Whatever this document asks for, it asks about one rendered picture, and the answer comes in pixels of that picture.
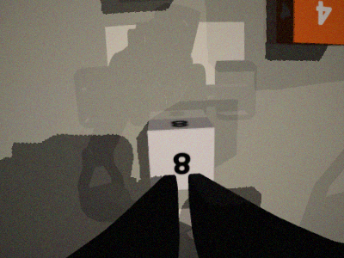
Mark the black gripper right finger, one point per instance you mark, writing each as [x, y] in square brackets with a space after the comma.
[228, 226]

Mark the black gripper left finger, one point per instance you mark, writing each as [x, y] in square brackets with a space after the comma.
[149, 229]

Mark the orange block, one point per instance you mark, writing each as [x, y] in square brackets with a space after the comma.
[314, 22]

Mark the white block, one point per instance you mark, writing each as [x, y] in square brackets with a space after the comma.
[180, 147]

